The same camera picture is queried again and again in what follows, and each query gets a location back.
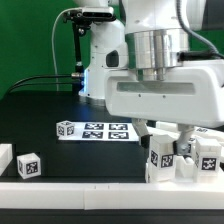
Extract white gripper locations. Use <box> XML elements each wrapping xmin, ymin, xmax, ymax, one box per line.
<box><xmin>105</xmin><ymin>60</ymin><xmax>224</xmax><ymax>155</ymax></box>

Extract white chair seat piece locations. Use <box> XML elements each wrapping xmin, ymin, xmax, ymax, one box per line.
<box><xmin>144</xmin><ymin>154</ymin><xmax>214</xmax><ymax>184</ymax></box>

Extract white sheet with tags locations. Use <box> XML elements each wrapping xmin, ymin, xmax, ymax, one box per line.
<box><xmin>59</xmin><ymin>122</ymin><xmax>138</xmax><ymax>142</ymax></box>

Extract small white tagged cube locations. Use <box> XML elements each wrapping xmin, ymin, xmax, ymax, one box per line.
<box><xmin>56</xmin><ymin>120</ymin><xmax>75</xmax><ymax>137</ymax></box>

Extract white tagged cube front left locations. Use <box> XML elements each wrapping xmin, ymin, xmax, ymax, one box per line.
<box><xmin>17</xmin><ymin>153</ymin><xmax>41</xmax><ymax>179</ymax></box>

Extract long white chair back post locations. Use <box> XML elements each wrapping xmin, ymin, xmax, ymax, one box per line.
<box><xmin>148</xmin><ymin>122</ymin><xmax>224</xmax><ymax>163</ymax></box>

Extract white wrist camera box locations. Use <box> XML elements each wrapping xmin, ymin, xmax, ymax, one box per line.
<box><xmin>105</xmin><ymin>50</ymin><xmax>128</xmax><ymax>69</ymax></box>

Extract black cables at base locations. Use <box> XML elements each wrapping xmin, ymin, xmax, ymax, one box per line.
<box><xmin>6</xmin><ymin>73</ymin><xmax>84</xmax><ymax>96</ymax></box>

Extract white U-shaped boundary frame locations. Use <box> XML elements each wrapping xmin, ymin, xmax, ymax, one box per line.
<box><xmin>0</xmin><ymin>143</ymin><xmax>224</xmax><ymax>211</ymax></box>

